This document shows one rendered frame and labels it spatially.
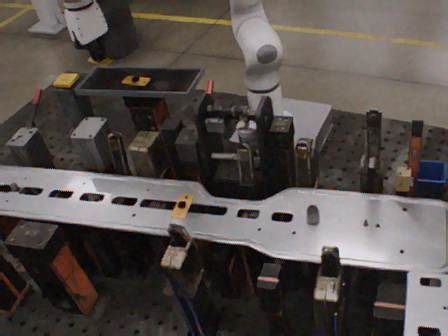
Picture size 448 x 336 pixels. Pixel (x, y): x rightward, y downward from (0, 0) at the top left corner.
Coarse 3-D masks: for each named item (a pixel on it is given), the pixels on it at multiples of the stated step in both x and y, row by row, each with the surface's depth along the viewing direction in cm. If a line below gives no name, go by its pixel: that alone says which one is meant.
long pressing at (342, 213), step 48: (0, 192) 141; (48, 192) 139; (96, 192) 137; (144, 192) 135; (192, 192) 133; (288, 192) 129; (336, 192) 127; (240, 240) 120; (288, 240) 118; (336, 240) 116; (384, 240) 115; (432, 240) 114
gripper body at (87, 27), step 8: (72, 8) 132; (80, 8) 131; (88, 8) 134; (96, 8) 136; (72, 16) 132; (80, 16) 133; (88, 16) 135; (96, 16) 137; (72, 24) 133; (80, 24) 134; (88, 24) 136; (96, 24) 138; (104, 24) 140; (72, 32) 137; (80, 32) 135; (88, 32) 137; (96, 32) 139; (104, 32) 141; (80, 40) 136; (88, 40) 138
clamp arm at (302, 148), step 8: (296, 144) 127; (304, 144) 126; (296, 152) 128; (304, 152) 127; (296, 160) 129; (304, 160) 129; (296, 168) 131; (304, 168) 130; (296, 176) 132; (304, 176) 131; (304, 184) 133
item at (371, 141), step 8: (368, 112) 115; (376, 112) 116; (368, 120) 113; (376, 120) 113; (368, 128) 117; (376, 128) 118; (368, 136) 119; (376, 136) 119; (368, 144) 121; (376, 144) 120; (368, 152) 122; (376, 152) 122; (376, 160) 122; (376, 168) 123
